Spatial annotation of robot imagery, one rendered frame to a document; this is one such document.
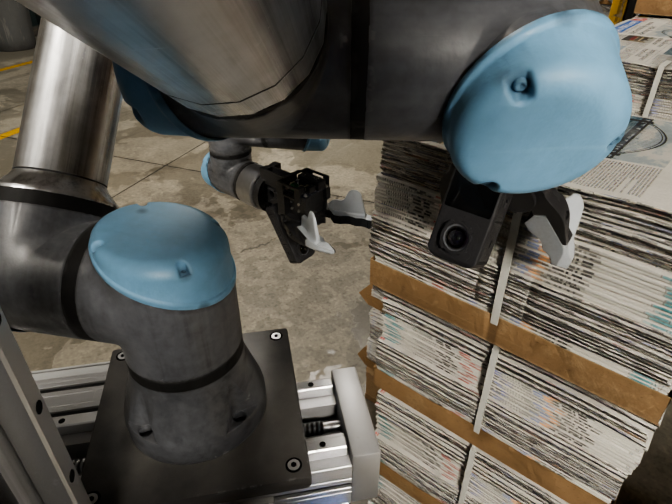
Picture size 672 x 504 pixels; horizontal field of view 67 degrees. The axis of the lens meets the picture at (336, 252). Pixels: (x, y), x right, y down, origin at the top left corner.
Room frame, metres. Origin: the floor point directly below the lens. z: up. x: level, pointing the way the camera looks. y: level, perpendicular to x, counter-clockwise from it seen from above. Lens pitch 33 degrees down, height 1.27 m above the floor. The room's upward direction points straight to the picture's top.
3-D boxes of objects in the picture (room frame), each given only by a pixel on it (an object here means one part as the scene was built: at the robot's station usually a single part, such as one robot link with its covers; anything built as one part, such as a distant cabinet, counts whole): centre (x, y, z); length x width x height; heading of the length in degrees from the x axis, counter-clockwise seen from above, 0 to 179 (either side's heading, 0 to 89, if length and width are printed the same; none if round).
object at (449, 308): (0.64, -0.20, 0.86); 0.29 x 0.16 x 0.04; 139
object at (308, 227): (0.67, 0.03, 0.88); 0.09 x 0.03 x 0.06; 22
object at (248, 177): (0.82, 0.13, 0.88); 0.08 x 0.05 x 0.08; 139
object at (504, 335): (0.57, -0.28, 0.86); 0.28 x 0.06 x 0.04; 139
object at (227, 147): (0.87, 0.17, 0.98); 0.11 x 0.08 x 0.11; 79
